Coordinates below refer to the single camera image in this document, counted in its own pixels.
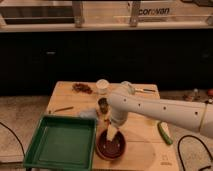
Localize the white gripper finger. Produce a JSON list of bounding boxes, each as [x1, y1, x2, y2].
[[107, 125, 117, 141]]

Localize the dark brown bowl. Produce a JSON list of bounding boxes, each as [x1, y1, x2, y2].
[[96, 130, 126, 161]]

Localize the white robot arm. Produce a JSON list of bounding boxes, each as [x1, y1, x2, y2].
[[107, 81, 213, 139]]

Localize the green plastic tray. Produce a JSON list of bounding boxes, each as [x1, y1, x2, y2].
[[23, 115, 96, 171]]

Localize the dark metal cup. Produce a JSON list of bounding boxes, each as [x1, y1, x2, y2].
[[98, 98, 109, 114]]

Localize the wooden stick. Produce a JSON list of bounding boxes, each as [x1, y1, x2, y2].
[[48, 106, 74, 114]]

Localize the white paper cup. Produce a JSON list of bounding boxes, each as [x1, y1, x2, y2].
[[96, 79, 109, 94]]

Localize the green cucumber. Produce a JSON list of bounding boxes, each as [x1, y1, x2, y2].
[[157, 121, 173, 145]]

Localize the clutter items on floor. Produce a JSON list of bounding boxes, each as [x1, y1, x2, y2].
[[183, 88, 213, 104]]

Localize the black cable right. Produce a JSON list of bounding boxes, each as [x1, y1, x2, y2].
[[176, 134, 213, 171]]

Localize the black cable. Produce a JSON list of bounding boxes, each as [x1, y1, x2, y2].
[[176, 134, 213, 171], [0, 121, 27, 163]]

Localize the black cable left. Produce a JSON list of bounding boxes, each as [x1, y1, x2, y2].
[[0, 121, 27, 163]]

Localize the wooden shelf frame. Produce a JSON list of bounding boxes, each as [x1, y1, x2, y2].
[[0, 0, 213, 32]]

